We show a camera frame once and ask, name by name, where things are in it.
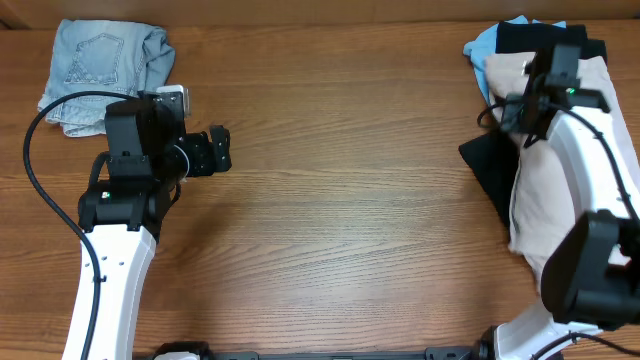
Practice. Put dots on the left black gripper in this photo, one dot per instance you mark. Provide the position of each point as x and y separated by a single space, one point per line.
219 148

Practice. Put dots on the beige khaki shorts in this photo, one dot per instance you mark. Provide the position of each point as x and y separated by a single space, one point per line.
541 211

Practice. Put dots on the black garment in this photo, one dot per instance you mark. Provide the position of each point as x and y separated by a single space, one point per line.
492 157

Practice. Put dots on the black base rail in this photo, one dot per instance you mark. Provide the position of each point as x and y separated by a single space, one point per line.
202 351

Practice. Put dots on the light blue shirt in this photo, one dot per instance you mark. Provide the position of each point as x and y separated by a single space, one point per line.
485 45

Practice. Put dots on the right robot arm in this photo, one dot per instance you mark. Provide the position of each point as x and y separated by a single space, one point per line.
590 284

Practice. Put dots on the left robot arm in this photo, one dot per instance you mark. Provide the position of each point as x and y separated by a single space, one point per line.
131 189

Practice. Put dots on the folded light denim jeans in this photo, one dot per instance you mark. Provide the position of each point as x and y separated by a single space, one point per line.
111 56

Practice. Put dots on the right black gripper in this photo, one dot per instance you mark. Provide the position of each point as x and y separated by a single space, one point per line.
511 110

